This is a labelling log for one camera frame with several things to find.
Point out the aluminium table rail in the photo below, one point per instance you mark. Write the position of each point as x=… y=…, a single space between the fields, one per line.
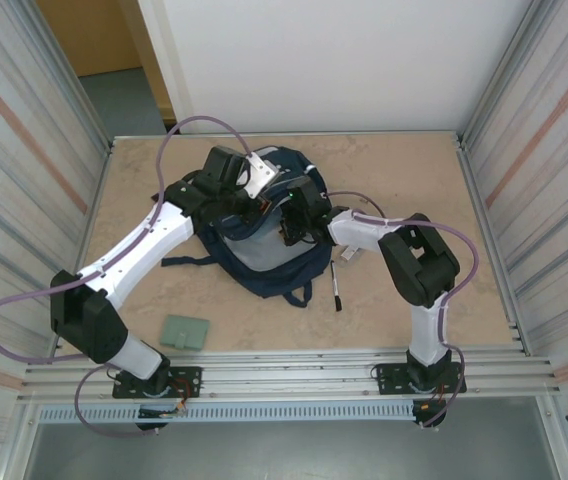
x=289 y=372

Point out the pale green wallet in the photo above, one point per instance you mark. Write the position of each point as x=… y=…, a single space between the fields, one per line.
x=184 y=330

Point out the navy blue backpack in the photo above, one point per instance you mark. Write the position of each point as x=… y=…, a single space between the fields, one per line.
x=274 y=270

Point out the white door frame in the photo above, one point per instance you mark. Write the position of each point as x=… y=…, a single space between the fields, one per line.
x=164 y=50

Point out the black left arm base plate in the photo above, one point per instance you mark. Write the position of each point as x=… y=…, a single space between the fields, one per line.
x=189 y=375

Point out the brown wooden door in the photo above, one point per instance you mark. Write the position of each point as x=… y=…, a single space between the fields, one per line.
x=99 y=30

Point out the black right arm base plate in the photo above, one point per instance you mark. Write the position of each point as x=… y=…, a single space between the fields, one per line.
x=389 y=375

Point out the black marker pen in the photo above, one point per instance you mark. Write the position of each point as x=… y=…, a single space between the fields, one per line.
x=335 y=285

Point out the small white eraser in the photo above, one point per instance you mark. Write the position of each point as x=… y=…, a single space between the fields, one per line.
x=351 y=256

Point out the aluminium frame post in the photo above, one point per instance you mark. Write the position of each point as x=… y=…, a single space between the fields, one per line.
x=87 y=75
x=496 y=75

